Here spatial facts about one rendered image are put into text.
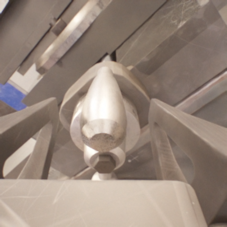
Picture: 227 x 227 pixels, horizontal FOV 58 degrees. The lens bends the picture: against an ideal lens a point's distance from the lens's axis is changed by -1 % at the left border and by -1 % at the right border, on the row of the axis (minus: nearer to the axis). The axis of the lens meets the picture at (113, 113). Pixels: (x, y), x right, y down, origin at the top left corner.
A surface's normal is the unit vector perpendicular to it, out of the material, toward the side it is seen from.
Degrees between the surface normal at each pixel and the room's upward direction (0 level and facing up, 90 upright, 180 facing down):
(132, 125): 90
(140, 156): 90
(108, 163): 90
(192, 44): 90
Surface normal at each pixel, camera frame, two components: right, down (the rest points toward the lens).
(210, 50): 0.01, 0.59
